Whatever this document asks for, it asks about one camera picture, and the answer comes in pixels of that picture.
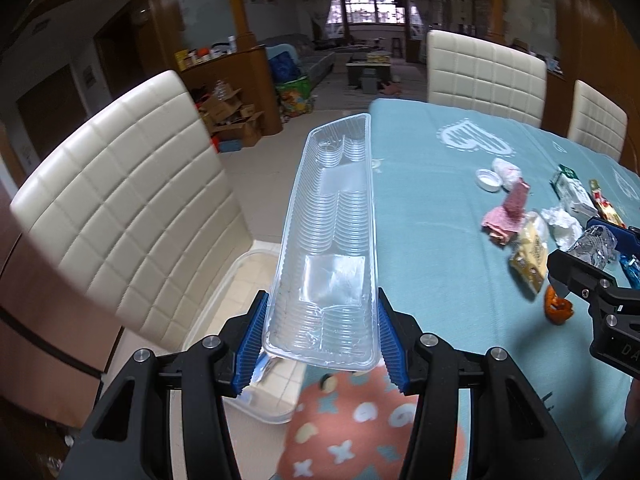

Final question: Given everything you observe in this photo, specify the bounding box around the blue wrapper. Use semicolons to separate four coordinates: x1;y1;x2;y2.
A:
619;255;640;288

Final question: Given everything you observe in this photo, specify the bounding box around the open cardboard box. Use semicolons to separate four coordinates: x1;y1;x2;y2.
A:
227;110;266;148

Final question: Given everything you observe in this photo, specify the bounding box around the coffee table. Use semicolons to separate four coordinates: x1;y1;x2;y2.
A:
346;52;393;86

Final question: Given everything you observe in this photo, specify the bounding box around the clear plastic storage bin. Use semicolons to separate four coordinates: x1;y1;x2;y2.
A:
180;247;308;426

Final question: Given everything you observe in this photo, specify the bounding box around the yellow snack packet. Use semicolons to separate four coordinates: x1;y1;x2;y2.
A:
509;211;550;295

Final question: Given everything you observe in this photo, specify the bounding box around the white crumpled tissue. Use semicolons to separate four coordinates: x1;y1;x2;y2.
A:
541;207;585;251

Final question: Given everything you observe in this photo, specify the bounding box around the green white carton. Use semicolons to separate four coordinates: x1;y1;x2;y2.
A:
550;164;598;221

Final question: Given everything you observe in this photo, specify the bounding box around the cream quilted dining chair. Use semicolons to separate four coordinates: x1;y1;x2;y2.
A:
0;69;256;431
567;79;628;163
426;29;548;128

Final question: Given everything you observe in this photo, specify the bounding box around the cardboard boxes pile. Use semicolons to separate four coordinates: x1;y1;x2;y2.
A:
200;87;244;123

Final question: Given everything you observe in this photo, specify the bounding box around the teal tablecloth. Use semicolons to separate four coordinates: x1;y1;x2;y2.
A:
300;97;640;480

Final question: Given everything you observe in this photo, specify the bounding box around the white bottle cap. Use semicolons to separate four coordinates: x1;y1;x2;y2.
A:
475;168;502;192

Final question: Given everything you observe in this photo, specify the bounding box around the window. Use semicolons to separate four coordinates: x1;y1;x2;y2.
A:
327;0;408;26

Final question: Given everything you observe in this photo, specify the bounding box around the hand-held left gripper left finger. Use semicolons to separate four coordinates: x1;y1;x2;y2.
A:
60;290;268;480

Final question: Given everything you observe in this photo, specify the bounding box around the grey sofa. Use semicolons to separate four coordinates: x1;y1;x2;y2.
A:
257;34;337;86

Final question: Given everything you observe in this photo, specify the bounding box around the clear plastic tray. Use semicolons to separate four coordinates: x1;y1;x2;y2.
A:
261;113;379;372

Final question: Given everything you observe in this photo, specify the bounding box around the pink checkered wrapper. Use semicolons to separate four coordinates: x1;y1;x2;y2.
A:
481;181;531;247

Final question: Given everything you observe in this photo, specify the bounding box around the red gold wrapper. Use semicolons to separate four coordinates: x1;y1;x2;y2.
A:
588;179;626;226

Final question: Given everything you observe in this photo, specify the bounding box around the green yellow printed bag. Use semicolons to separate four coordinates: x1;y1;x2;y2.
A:
275;76;316;118

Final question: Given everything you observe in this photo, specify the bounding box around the white pink crumpled wrapper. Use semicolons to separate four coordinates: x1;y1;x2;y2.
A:
491;157;525;190

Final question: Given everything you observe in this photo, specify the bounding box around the blue bag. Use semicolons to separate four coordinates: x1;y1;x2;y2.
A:
267;45;301;83

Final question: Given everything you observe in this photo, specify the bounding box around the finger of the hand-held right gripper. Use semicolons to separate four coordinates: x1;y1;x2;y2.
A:
586;216;640;266
546;249;640;333

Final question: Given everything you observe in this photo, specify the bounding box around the clear plastic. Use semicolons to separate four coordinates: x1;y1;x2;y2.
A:
567;225;620;267

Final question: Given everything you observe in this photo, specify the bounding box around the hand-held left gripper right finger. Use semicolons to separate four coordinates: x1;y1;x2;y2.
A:
377;287;583;480

